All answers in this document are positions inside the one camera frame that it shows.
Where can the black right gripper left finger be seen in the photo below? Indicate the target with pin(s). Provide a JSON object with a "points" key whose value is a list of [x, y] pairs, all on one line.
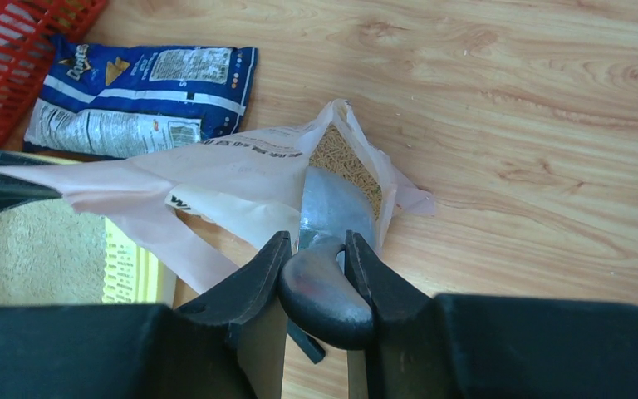
{"points": [[239, 347]]}

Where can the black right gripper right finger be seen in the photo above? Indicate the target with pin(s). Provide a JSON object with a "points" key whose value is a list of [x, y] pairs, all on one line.
{"points": [[388, 364]]}

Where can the metal litter scoop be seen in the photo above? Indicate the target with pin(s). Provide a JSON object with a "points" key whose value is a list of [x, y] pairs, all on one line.
{"points": [[313, 289]]}

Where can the black bag clip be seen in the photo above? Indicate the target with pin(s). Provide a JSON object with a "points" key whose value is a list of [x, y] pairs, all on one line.
{"points": [[309, 345]]}

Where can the pink cat litter bag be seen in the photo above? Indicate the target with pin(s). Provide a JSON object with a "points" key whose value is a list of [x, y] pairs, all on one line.
{"points": [[249, 184]]}

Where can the yellow plastic litter box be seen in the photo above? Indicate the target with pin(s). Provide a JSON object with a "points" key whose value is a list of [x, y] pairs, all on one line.
{"points": [[52, 254]]}

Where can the blue chips bag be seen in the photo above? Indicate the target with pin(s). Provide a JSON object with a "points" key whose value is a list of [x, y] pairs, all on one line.
{"points": [[118, 102]]}

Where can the red plastic basket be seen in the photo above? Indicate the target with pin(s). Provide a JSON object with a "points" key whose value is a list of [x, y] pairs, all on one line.
{"points": [[26, 51]]}

